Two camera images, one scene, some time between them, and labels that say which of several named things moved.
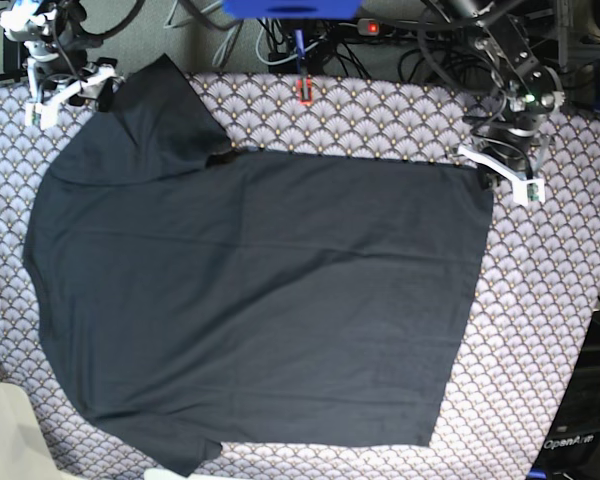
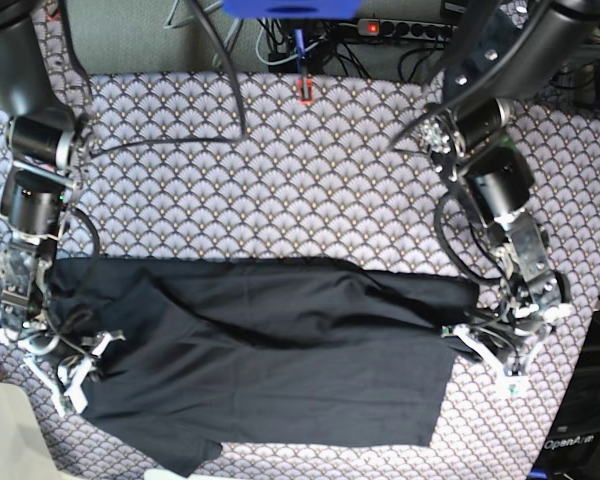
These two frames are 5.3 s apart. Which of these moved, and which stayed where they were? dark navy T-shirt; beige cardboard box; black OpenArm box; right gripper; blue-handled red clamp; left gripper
Moved: right gripper; dark navy T-shirt; left gripper
Stayed: black OpenArm box; beige cardboard box; blue-handled red clamp
